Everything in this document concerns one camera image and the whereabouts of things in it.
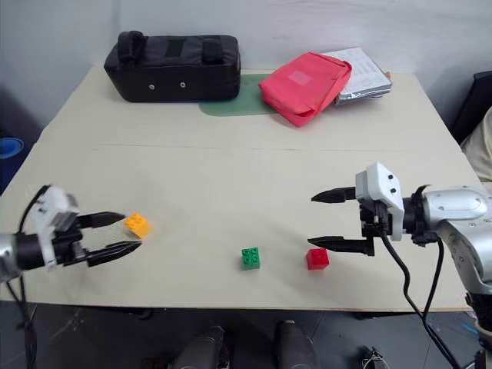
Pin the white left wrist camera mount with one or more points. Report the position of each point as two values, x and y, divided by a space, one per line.
49 219

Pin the black padded bag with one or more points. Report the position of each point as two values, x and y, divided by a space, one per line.
173 69

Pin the silver printed packet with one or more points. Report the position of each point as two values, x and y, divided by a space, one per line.
365 77

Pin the red toy brick cube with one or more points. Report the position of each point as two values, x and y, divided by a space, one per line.
317 258

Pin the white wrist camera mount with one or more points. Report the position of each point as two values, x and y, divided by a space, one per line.
49 219
380 196

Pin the blue round container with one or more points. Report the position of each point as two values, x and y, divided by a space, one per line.
9 148

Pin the red fabric pouch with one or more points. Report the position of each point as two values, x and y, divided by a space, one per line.
307 88

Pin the green mat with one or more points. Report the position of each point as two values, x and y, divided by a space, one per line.
234 100

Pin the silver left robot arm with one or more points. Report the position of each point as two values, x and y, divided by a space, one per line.
9 257

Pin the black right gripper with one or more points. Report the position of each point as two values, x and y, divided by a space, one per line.
373 227

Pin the yellow toy brick cube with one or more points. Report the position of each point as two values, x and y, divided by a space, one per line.
137 224

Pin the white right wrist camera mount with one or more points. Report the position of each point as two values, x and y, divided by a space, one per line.
380 196

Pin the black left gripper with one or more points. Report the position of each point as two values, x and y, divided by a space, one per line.
69 240

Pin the green toy brick cube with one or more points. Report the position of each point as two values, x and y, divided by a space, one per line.
251 258

